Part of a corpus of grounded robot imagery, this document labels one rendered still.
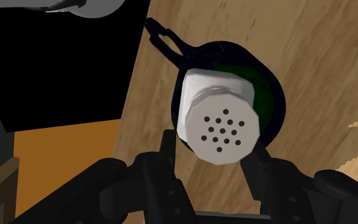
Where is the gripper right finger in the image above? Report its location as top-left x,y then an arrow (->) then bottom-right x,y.
240,141 -> 358,224

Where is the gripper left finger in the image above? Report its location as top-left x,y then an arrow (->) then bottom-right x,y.
10,129 -> 198,224

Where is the white salt shaker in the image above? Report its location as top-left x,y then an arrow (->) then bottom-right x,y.
176,68 -> 261,166

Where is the black frying pan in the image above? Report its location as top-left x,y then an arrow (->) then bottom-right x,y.
142,17 -> 287,153

